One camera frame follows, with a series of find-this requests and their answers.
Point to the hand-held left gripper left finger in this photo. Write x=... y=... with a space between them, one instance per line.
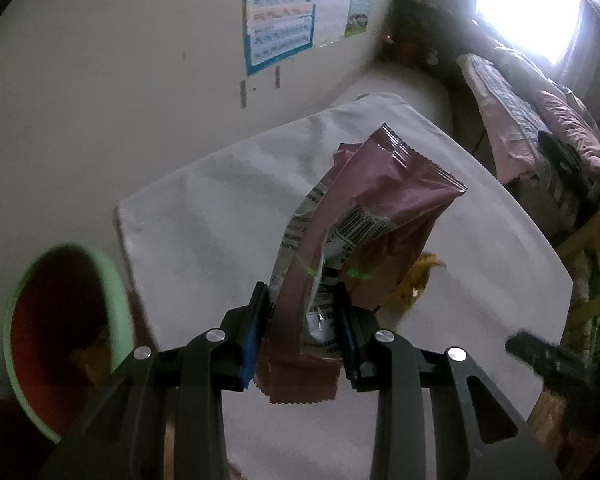
x=250 y=340

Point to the pink blanket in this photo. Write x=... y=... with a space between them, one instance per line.
x=570 y=115

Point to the green round plastic bin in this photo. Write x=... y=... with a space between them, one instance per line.
x=121 y=305

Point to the white grid wall poster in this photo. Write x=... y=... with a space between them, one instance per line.
x=330 y=5

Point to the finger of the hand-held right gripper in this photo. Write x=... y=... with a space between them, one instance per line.
x=545 y=357

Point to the dark wall strip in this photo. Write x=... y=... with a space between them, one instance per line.
x=243 y=94
x=277 y=76

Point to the pink snack wrapper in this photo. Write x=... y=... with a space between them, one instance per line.
x=380 y=195

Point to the blue chart wall poster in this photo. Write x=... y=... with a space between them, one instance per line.
x=280 y=35

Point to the black clothing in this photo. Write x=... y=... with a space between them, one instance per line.
x=555 y=152

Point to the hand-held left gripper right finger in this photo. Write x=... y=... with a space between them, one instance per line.
x=347 y=340

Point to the bright window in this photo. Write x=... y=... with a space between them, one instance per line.
x=525 y=5

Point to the dark shelf unit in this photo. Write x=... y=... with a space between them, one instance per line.
x=415 y=20

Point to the bed with plaid sheet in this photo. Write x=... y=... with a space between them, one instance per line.
x=510 y=105

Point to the white table cloth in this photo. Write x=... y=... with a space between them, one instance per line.
x=205 y=220

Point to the crumpled gold wrapper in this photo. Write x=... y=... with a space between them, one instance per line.
x=420 y=275

